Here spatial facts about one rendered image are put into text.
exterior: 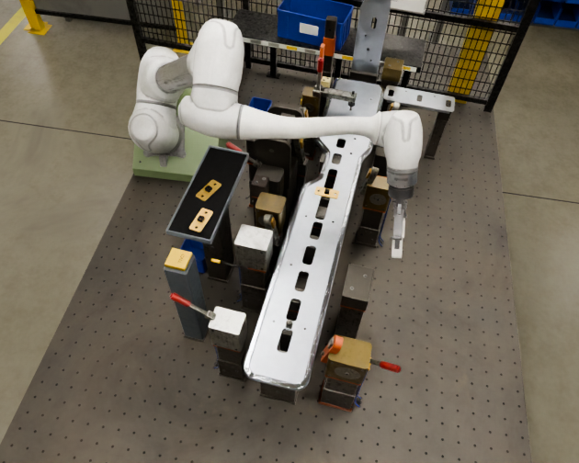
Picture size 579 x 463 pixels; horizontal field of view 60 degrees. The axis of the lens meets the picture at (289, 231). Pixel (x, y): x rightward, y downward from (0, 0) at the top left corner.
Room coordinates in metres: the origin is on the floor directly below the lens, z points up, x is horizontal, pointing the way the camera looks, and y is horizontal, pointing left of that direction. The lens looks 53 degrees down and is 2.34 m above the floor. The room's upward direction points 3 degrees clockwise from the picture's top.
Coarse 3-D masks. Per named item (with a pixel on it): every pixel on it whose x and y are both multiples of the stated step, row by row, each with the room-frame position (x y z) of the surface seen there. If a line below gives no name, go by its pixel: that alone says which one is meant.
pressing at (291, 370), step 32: (352, 160) 1.34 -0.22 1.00; (352, 192) 1.19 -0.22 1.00; (288, 256) 0.90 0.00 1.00; (320, 256) 0.90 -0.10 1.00; (288, 288) 0.78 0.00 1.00; (320, 288) 0.79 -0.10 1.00; (320, 320) 0.68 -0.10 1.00; (256, 352) 0.57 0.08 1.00; (288, 352) 0.58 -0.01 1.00; (288, 384) 0.48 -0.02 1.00
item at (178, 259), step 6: (174, 252) 0.79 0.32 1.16; (180, 252) 0.79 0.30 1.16; (186, 252) 0.79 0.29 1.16; (168, 258) 0.77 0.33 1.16; (174, 258) 0.77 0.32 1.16; (180, 258) 0.77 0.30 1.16; (186, 258) 0.77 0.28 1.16; (168, 264) 0.75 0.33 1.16; (174, 264) 0.75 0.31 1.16; (180, 264) 0.75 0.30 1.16; (186, 264) 0.75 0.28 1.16
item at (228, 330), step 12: (216, 312) 0.66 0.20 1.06; (228, 312) 0.66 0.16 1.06; (240, 312) 0.66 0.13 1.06; (216, 324) 0.62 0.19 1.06; (228, 324) 0.62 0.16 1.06; (240, 324) 0.62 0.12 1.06; (216, 336) 0.61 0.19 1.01; (228, 336) 0.60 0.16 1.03; (240, 336) 0.60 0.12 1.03; (216, 348) 0.63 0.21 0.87; (228, 348) 0.60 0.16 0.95; (240, 348) 0.60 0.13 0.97; (216, 360) 0.66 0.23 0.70; (228, 360) 0.61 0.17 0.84; (240, 360) 0.61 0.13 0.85; (228, 372) 0.61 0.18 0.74; (240, 372) 0.60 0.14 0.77
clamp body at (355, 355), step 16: (352, 352) 0.56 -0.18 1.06; (368, 352) 0.56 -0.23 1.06; (336, 368) 0.53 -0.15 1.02; (352, 368) 0.52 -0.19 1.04; (368, 368) 0.53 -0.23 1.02; (336, 384) 0.53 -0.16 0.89; (352, 384) 0.52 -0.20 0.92; (320, 400) 0.54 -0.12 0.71; (336, 400) 0.52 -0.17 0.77; (352, 400) 0.51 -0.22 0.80
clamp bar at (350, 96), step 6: (312, 90) 1.65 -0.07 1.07; (324, 90) 1.65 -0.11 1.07; (330, 90) 1.65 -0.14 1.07; (336, 90) 1.66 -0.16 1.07; (342, 90) 1.66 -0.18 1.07; (324, 96) 1.64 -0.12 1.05; (330, 96) 1.63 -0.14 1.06; (336, 96) 1.63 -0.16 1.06; (342, 96) 1.62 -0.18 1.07; (348, 96) 1.62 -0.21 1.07; (354, 96) 1.62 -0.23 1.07; (348, 102) 1.64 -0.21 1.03; (354, 102) 1.61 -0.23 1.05
